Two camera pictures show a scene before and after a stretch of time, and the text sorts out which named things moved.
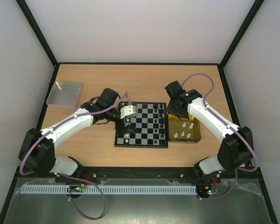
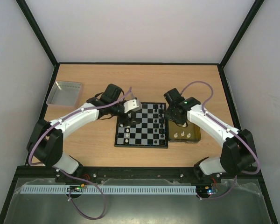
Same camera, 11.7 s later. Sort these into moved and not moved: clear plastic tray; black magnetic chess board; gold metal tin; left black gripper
Moved: left black gripper
Not moved: gold metal tin; clear plastic tray; black magnetic chess board
